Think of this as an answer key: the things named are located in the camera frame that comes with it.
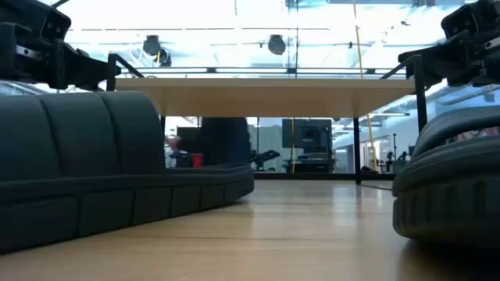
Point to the person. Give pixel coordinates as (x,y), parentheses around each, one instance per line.
(224,140)

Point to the black rubber slide sandal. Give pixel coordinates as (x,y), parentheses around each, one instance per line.
(78,156)
(449,195)

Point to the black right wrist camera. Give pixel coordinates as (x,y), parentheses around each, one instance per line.
(461,21)

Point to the wooden shelf black metal frame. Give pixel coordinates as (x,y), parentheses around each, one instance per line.
(265,97)

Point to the black aluminium table frame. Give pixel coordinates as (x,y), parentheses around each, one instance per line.
(312,176)

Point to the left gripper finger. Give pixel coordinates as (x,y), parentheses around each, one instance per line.
(84,85)
(86,66)

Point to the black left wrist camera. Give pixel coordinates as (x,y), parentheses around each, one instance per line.
(55,24)

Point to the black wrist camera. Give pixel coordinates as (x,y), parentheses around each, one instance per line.
(461,21)
(55,24)

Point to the colourful patchwork quilt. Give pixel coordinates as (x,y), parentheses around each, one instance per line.
(476,134)

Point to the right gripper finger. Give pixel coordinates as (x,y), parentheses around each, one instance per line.
(441,54)
(435,80)

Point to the black background robot arm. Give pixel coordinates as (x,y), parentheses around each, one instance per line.
(265,156)

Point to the round black ceiling lamp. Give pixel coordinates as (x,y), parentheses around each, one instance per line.
(276,44)
(151,45)

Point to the red plastic bin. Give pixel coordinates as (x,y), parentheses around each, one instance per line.
(197,160)

